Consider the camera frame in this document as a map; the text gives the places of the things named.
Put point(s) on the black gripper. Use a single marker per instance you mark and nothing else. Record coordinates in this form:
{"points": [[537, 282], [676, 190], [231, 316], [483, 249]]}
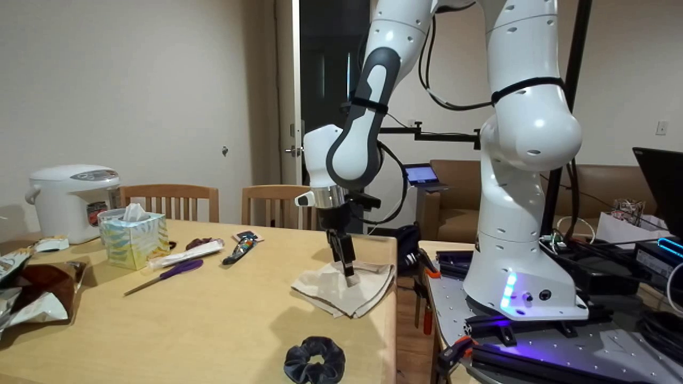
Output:
{"points": [[341, 221]]}

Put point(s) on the beige towel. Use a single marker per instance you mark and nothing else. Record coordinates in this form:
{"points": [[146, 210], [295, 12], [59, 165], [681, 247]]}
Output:
{"points": [[369, 290]]}

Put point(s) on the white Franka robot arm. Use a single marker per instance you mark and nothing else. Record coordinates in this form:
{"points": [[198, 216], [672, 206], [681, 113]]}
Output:
{"points": [[512, 213]]}

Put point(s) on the wooden slat-back chair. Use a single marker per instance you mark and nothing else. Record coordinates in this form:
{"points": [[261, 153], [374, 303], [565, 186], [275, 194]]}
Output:
{"points": [[172, 192], [275, 192]]}

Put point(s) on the dark blue snack bar wrapper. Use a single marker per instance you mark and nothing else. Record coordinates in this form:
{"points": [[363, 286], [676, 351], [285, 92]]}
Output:
{"points": [[237, 253]]}

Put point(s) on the black fabric scrunchie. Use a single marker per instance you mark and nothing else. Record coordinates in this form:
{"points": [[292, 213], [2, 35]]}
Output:
{"points": [[295, 360]]}

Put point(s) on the small tablet blue screen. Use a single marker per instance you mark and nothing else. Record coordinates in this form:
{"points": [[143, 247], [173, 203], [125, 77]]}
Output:
{"points": [[421, 174]]}

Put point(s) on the brown sofa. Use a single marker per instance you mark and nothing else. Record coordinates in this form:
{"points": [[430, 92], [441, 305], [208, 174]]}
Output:
{"points": [[456, 206]]}

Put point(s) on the white plastic packet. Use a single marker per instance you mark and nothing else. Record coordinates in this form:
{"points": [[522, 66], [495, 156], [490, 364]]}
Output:
{"points": [[192, 253]]}

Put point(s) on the patterned tissue box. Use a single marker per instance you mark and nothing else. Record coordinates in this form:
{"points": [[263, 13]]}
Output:
{"points": [[132, 238]]}

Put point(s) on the brown snack bag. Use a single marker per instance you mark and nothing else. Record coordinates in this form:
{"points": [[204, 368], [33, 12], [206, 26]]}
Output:
{"points": [[60, 280]]}

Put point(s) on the crumpled white paper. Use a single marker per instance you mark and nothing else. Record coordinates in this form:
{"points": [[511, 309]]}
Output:
{"points": [[53, 247]]}

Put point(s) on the crumpled silver foil wrapper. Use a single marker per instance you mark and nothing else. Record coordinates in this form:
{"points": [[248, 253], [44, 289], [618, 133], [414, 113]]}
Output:
{"points": [[13, 266], [40, 312]]}

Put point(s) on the black box with blue light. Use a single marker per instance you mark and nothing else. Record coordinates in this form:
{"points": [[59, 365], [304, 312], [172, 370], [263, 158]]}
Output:
{"points": [[664, 256]]}

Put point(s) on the black monitor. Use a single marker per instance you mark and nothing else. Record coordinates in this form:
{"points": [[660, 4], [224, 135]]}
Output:
{"points": [[664, 189]]}

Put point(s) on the black mount block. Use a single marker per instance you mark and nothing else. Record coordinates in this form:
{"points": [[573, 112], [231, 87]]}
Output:
{"points": [[409, 249]]}

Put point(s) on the grey perforated base plate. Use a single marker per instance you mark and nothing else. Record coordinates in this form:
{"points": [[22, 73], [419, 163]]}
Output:
{"points": [[456, 299]]}

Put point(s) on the small dark wall hook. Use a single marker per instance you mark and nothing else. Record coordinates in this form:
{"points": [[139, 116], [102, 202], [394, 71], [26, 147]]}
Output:
{"points": [[224, 149]]}

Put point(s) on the black rail bar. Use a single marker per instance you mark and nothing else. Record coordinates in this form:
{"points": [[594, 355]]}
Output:
{"points": [[540, 365]]}

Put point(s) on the black camera stand pole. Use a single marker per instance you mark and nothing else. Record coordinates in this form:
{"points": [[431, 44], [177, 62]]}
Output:
{"points": [[578, 44]]}

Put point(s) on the white wall outlet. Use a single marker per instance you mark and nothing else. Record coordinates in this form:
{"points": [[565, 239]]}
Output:
{"points": [[660, 128]]}

